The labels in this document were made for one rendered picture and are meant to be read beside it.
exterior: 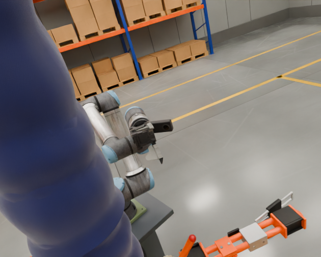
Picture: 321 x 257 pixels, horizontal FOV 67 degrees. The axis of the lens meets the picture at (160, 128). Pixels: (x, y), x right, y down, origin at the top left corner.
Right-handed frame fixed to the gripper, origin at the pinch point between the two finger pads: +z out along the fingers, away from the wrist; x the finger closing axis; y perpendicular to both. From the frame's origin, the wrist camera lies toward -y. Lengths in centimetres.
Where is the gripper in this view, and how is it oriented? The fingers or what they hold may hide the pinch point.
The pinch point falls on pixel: (158, 146)
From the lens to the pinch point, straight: 84.5
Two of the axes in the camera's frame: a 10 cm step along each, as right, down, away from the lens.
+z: 2.8, 3.8, -8.8
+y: -9.3, 3.5, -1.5
